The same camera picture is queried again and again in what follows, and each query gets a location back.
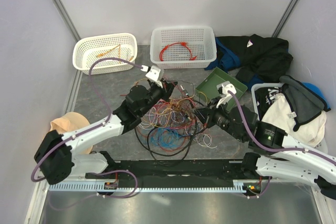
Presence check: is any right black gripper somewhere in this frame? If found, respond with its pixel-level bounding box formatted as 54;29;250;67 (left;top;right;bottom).
192;95;245;142

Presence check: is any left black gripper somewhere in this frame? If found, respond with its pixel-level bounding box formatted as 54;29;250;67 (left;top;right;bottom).
139;78;177;116

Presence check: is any yellow thin wire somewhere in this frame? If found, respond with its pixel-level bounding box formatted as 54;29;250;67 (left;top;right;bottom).
157;91;208;114

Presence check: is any red thin wire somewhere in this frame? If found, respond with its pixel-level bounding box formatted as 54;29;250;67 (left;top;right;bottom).
136;98;208;154

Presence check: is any red ethernet cable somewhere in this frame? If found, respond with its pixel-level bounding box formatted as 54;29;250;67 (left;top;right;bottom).
159;41;190;62
181;42;198;61

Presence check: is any yellow ethernet cable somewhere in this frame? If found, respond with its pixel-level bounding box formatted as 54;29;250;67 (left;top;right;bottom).
96;45;135;65

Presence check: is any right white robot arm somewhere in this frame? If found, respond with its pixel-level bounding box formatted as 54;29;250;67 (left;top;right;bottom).
194;104;335;199

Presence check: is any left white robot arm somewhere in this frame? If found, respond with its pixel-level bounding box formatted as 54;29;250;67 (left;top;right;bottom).
31;80;177;185

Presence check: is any green plastic tray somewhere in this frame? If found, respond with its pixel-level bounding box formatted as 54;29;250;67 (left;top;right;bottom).
195;67;247;103

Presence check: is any right white perforated basket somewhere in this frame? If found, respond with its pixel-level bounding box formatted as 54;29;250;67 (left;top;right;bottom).
150;25;217;69

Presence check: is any white perforated basket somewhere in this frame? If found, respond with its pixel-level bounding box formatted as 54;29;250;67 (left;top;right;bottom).
72;33;138;75
150;25;217;69

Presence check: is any black and blue jacket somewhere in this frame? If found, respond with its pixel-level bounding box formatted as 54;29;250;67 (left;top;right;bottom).
205;34;293;89

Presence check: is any left white perforated basket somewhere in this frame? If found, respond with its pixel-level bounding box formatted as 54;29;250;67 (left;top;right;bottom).
72;33;138;75

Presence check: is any beige bucket hat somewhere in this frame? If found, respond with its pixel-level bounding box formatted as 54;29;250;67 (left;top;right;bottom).
49;112;95;155

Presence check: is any grey black-trimmed garment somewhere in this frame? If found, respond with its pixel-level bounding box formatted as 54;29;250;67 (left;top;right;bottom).
279;75;331;132

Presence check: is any white cloth garment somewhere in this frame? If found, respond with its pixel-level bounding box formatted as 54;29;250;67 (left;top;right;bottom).
261;94;327;147

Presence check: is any blue cloth item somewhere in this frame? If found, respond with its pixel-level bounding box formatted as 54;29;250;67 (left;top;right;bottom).
302;82;330;109

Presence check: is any white laundry bin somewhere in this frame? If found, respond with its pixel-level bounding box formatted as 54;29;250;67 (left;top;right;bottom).
251;82;330;152

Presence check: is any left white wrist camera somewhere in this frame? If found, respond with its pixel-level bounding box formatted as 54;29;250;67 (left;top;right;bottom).
141;65;164;88

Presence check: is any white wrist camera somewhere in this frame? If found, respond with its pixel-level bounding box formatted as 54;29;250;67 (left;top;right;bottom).
216;81;237;108
141;65;164;88

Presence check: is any black thick cable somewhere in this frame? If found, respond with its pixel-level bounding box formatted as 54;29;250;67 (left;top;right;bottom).
134;90;208;160

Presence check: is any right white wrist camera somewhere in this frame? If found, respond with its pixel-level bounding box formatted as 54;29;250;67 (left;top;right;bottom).
216;81;237;108

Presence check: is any white thin cable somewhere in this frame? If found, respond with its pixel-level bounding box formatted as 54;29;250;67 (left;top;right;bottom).
141;105;217;149

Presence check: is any blue thin cable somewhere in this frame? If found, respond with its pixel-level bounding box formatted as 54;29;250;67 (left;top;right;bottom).
148;126;184;150

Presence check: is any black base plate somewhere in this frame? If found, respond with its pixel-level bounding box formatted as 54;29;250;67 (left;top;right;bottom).
85;159;263;189

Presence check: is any grey slotted cable duct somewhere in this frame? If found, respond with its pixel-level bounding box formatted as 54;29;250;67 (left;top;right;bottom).
48;181;254;194

